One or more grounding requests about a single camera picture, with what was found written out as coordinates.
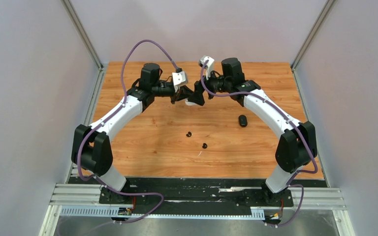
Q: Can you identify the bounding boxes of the right aluminium corner post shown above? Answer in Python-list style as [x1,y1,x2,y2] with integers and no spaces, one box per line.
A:
[290,0,337,72]

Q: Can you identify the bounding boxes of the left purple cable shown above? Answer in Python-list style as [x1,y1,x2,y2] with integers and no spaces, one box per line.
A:
[76,39,182,225]

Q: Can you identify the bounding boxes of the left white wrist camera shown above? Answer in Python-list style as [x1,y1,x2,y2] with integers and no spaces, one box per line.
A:
[172,71,188,92]

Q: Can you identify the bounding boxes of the left aluminium corner post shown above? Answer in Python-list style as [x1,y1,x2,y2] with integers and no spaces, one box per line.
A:
[61,0,104,70]

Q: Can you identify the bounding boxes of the aluminium front rail frame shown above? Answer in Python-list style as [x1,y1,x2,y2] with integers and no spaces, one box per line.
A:
[39,184,354,236]

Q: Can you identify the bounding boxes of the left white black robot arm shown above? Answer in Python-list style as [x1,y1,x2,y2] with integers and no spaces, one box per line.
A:
[71,63,192,203]

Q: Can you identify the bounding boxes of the black earbud charging case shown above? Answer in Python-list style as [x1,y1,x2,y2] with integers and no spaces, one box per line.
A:
[238,115,248,127]

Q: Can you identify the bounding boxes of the purple cable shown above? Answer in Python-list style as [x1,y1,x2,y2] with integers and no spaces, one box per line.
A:
[76,39,182,225]
[200,59,319,228]

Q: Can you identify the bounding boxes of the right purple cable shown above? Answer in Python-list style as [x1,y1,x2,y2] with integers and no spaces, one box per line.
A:
[200,59,319,228]

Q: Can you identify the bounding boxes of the aluminium corner post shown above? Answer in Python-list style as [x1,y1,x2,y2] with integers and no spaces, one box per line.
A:
[61,0,104,70]
[290,0,337,72]

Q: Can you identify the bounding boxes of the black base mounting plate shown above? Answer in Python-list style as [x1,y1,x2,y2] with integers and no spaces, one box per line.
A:
[98,177,329,216]

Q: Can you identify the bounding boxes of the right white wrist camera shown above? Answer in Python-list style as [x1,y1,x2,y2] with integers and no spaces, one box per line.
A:
[199,55,215,80]

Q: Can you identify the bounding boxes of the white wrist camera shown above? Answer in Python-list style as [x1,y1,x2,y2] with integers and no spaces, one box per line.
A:
[199,55,215,80]
[172,71,188,92]

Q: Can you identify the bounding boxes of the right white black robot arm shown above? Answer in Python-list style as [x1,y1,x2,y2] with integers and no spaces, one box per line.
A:
[185,56,318,205]

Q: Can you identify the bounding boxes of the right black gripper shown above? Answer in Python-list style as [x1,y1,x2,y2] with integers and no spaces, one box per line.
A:
[189,65,232,105]

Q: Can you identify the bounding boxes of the white earbud charging case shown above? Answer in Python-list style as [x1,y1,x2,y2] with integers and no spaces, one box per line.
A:
[185,100,196,106]

